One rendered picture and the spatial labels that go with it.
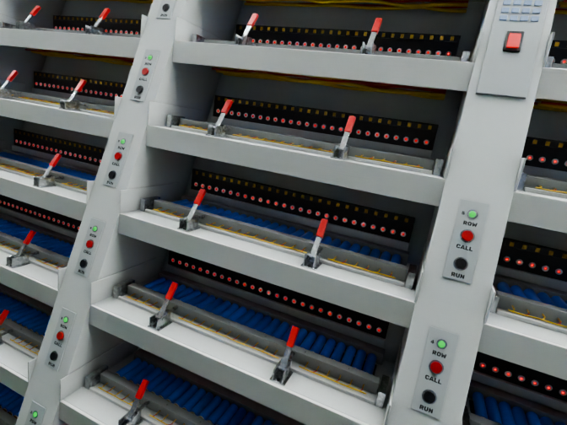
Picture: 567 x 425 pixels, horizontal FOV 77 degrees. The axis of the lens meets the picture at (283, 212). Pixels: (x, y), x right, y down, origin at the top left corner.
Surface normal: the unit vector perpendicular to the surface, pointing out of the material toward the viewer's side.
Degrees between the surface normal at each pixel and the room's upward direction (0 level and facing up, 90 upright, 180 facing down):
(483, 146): 90
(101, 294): 90
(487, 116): 90
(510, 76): 90
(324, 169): 109
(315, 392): 19
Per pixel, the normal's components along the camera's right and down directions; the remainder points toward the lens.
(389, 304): -0.39, 0.15
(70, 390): 0.91, 0.22
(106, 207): -0.32, -0.16
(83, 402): 0.15, -0.96
